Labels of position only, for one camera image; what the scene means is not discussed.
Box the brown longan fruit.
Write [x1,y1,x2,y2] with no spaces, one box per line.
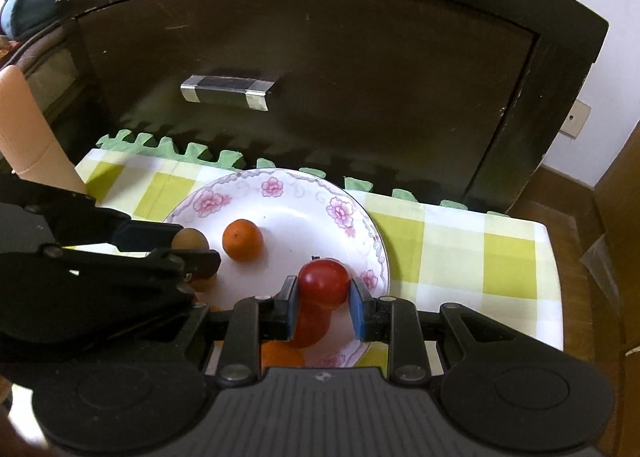
[171,229,209,250]

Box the red cherry tomato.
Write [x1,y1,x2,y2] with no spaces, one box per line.
[297,258,350,311]

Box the orange cherry tomato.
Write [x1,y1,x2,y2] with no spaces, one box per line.
[222,219,264,263]

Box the orange fruit under gripper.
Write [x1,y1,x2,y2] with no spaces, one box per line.
[260,341,306,369]

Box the green foam puzzle mat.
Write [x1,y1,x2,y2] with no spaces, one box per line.
[95,129,509,218]

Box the pink ribbed cylinder case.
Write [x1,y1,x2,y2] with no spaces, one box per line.
[1,65,86,194]

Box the white floral ceramic plate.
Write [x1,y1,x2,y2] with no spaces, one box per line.
[164,168,392,369]

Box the brown sofa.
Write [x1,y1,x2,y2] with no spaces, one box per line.
[4,22,104,164]

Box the dark wooden nightstand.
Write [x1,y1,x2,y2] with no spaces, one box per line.
[61,0,608,211]

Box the brown wooden wardrobe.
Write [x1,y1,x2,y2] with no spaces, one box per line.
[594,130,639,456]

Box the silver drawer handle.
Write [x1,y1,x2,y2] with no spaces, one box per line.
[180,75,276,112]

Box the white wall socket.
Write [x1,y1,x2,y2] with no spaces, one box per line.
[560,100,591,140]

